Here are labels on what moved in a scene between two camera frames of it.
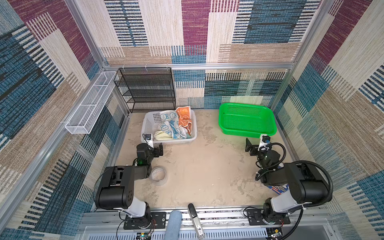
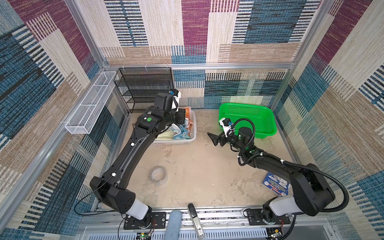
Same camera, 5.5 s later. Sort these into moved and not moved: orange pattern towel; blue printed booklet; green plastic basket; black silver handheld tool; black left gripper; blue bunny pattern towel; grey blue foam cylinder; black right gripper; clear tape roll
Moved: black left gripper; blue bunny pattern towel; black right gripper
Not moved: black silver handheld tool; green plastic basket; blue printed booklet; orange pattern towel; grey blue foam cylinder; clear tape roll
